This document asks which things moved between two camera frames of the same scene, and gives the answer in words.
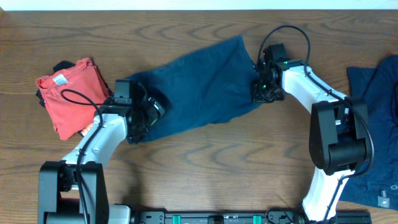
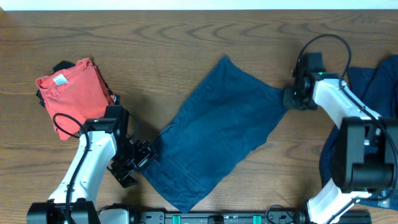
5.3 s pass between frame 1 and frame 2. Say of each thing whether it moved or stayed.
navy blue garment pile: stayed
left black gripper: moved
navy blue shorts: moved
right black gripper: moved
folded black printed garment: stayed
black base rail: stayed
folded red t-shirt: stayed
